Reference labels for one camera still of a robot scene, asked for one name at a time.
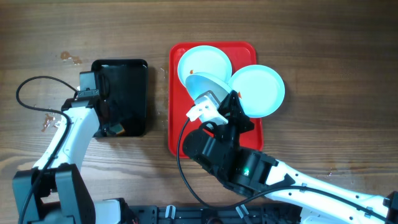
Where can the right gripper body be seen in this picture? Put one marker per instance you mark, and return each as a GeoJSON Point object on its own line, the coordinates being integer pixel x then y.
{"type": "Point", "coordinates": [229, 134]}

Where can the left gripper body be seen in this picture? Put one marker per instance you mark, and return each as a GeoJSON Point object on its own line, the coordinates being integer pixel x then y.
{"type": "Point", "coordinates": [107, 121]}

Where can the green and orange sponge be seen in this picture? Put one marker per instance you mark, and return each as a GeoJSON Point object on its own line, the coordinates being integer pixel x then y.
{"type": "Point", "coordinates": [116, 130]}

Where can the light blue plate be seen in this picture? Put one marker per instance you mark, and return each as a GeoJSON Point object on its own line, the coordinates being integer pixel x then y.
{"type": "Point", "coordinates": [261, 90]}
{"type": "Point", "coordinates": [204, 58]}
{"type": "Point", "coordinates": [202, 84]}

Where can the light blue plate bottom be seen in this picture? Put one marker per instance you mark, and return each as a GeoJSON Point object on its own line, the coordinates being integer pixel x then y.
{"type": "Point", "coordinates": [202, 84]}

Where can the light blue plate top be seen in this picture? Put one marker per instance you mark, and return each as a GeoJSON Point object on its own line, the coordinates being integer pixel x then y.
{"type": "Point", "coordinates": [204, 58]}

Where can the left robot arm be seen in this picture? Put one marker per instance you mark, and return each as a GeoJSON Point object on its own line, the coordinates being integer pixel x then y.
{"type": "Point", "coordinates": [53, 191]}

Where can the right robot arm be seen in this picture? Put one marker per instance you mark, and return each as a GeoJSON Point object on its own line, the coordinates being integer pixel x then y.
{"type": "Point", "coordinates": [253, 174]}

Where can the black plastic tray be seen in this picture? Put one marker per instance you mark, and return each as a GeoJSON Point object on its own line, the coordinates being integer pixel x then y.
{"type": "Point", "coordinates": [130, 78]}

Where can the red plastic tray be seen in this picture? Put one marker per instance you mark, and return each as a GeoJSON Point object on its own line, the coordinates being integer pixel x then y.
{"type": "Point", "coordinates": [241, 54]}

